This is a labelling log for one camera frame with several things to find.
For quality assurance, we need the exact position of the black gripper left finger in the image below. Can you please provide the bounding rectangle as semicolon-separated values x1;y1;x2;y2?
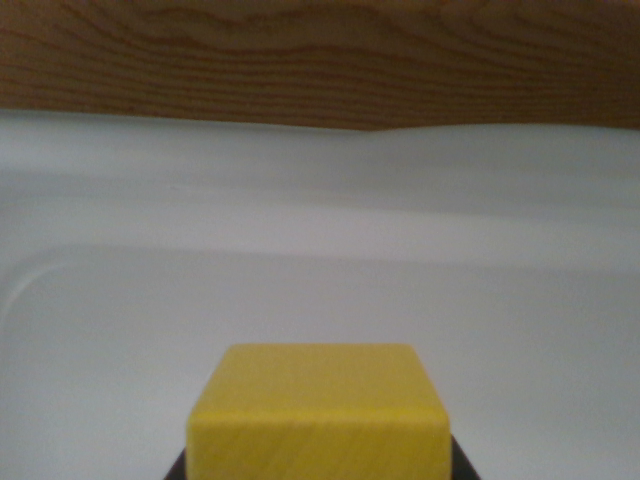
165;447;189;480

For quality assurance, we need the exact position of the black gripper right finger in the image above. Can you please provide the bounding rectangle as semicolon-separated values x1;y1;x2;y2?
450;433;483;480

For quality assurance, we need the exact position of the yellow wooden cube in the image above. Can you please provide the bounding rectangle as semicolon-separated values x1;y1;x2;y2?
185;343;454;480

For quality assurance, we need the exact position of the white plastic bin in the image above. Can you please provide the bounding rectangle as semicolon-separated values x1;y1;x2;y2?
0;108;640;480

